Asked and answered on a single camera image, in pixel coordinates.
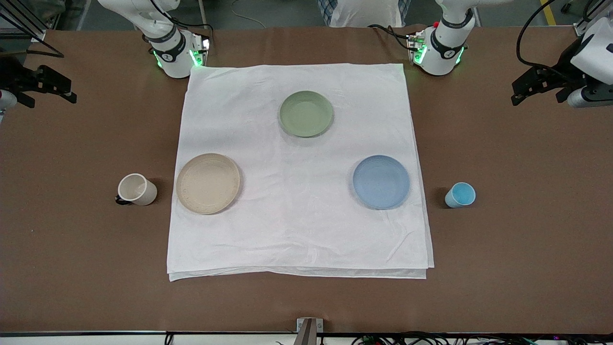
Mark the aluminium frame profile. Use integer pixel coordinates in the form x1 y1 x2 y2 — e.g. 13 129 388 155
0 0 48 43
573 0 613 37

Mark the black cable bundle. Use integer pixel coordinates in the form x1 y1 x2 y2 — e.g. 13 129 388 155
352 332 613 345

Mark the white mug with black handle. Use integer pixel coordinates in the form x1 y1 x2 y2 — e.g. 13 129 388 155
115 173 158 207

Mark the metal table edge bracket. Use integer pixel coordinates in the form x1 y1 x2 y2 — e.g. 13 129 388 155
296 318 324 345

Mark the beige gray plate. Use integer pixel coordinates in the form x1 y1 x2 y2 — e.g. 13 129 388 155
176 153 241 215

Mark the black left arm base cable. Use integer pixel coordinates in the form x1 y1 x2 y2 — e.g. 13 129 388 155
368 23 413 51

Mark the person in plaid shirt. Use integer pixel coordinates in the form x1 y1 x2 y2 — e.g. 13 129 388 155
318 0 411 28

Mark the green plate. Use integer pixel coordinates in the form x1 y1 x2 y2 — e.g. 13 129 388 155
279 91 334 138

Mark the blue plate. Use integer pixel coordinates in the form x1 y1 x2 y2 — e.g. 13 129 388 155
352 154 411 210

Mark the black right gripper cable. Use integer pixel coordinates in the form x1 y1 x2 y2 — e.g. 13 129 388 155
26 34 66 59

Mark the white floor cable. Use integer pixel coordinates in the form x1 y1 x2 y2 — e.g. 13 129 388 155
230 0 270 29

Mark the white table cloth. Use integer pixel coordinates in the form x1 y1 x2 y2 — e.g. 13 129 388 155
167 63 435 282

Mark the blue cup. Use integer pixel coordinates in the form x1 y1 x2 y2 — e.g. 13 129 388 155
444 182 477 209

